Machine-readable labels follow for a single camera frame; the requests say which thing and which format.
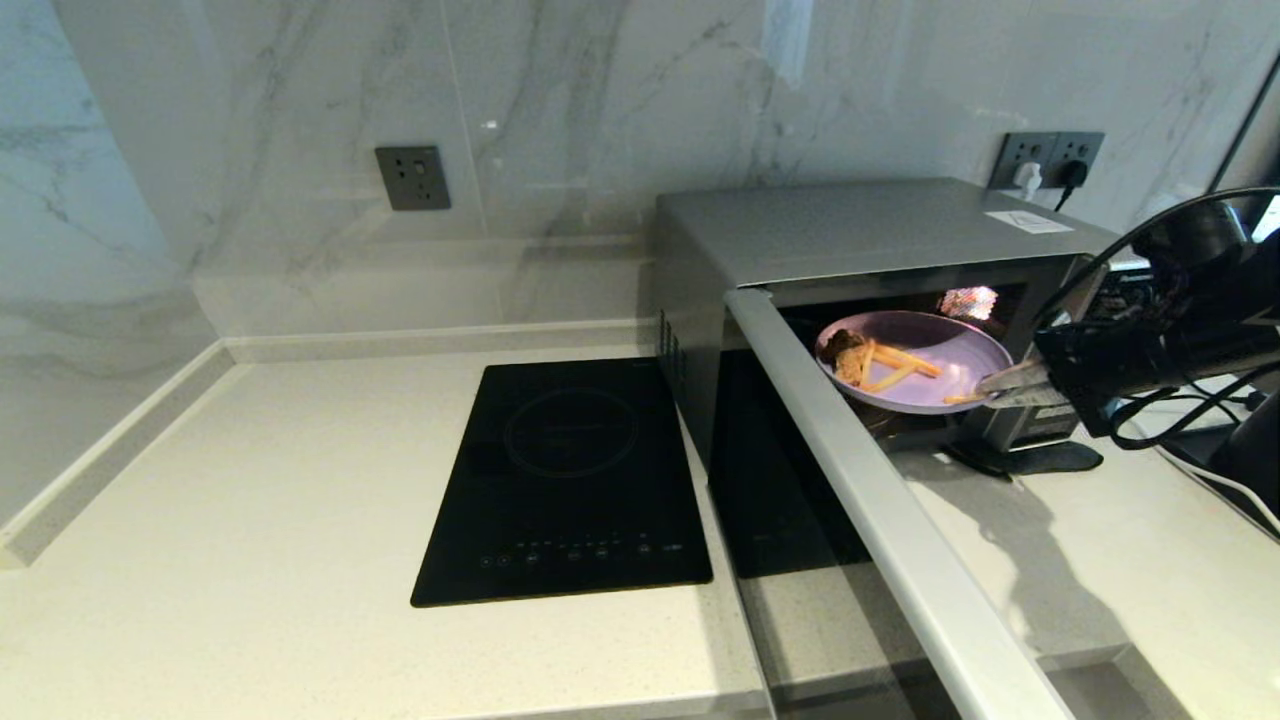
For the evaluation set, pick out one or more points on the orange french fries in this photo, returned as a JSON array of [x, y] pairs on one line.
[[905, 360]]

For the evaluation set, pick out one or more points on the grey double wall socket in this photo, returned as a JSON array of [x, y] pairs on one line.
[[1045, 150]]

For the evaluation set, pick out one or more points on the grey single wall socket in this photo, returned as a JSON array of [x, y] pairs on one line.
[[412, 178]]

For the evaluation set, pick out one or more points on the purple plate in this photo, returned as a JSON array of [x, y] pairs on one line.
[[950, 350]]

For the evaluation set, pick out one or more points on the black induction cooktop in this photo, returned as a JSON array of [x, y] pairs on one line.
[[570, 480]]

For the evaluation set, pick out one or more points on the dark grey rubber mat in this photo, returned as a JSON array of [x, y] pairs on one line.
[[1050, 458]]

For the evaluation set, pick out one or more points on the black countertop appliance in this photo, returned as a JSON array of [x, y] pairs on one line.
[[1250, 470]]

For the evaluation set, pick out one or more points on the microwave door with dark glass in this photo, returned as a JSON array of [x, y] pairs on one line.
[[900, 520]]

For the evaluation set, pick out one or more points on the white paper sticker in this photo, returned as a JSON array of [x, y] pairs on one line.
[[1028, 221]]

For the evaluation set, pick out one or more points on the black power plug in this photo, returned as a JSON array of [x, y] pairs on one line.
[[1072, 175]]

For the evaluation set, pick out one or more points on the white power plug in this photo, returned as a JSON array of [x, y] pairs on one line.
[[1027, 179]]

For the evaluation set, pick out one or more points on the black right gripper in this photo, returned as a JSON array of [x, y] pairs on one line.
[[1085, 370]]

